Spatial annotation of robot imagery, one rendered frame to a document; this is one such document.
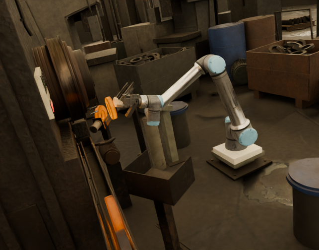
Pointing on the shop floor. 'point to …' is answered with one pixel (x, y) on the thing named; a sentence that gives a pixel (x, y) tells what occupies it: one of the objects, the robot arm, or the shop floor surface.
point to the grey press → (186, 24)
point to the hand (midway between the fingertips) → (110, 105)
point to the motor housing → (115, 173)
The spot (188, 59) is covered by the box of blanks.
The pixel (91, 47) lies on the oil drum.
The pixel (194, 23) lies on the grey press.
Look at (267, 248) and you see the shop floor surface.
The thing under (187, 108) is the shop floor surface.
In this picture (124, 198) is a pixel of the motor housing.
